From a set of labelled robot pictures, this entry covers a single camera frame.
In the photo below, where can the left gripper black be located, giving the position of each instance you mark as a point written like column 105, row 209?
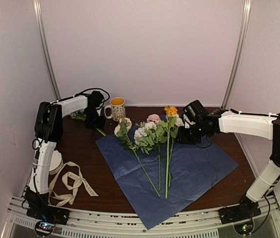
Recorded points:
column 100, row 124

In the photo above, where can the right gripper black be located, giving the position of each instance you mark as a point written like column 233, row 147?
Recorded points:
column 182, row 138

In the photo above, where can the pink fake flower stem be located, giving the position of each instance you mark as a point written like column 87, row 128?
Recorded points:
column 157, row 119

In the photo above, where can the floral mug yellow inside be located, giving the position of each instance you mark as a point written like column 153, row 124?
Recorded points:
column 117, row 109

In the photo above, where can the orange fake flower stem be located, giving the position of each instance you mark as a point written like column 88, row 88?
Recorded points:
column 172, row 131

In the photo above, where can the white hydrangea fake flower bunch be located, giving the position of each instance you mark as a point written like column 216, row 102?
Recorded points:
column 149, row 136

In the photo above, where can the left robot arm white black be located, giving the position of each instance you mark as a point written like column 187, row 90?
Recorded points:
column 49, row 130

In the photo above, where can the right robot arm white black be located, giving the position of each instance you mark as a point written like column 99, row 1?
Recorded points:
column 263, row 126

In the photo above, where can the scalloped white bowl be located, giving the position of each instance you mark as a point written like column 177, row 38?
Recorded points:
column 56, row 163

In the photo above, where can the cream printed ribbon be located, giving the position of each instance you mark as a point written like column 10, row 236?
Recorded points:
column 72, row 182

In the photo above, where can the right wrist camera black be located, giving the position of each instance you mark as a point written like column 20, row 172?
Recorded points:
column 194, row 113

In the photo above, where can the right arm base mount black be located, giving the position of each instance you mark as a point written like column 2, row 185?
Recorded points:
column 246, row 209

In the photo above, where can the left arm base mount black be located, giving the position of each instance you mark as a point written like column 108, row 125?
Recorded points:
column 39, row 208

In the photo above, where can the front aluminium frame rail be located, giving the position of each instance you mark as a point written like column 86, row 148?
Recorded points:
column 205, row 223

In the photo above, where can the left vertical aluminium rail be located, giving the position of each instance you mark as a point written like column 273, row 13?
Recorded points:
column 45, row 49

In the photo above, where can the vertical aluminium rail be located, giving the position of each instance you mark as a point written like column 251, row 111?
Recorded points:
column 244, row 26
column 45, row 49

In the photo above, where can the right vertical aluminium rail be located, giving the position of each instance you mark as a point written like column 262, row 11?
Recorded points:
column 244, row 26

